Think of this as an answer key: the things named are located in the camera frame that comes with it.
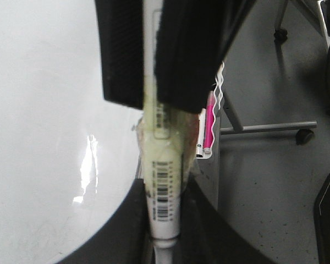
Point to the white black-tipped whiteboard marker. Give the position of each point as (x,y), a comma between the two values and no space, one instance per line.
(160,161)

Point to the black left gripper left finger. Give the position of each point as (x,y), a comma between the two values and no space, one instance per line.
(120,28)

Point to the grey wheeled stand base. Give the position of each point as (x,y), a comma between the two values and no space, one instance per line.
(304,130)

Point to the grey rolling chair base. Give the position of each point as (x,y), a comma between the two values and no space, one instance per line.
(317,13)

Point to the pink marker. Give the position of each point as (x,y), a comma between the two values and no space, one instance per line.
(209,123)

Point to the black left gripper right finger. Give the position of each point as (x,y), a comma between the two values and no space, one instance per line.
(193,40)

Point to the large white whiteboard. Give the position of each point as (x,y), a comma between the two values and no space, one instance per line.
(67,156)

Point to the white marker tray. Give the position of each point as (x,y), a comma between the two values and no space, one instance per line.
(217,88)

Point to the black object on floor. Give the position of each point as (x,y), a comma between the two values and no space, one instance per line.
(321,212)

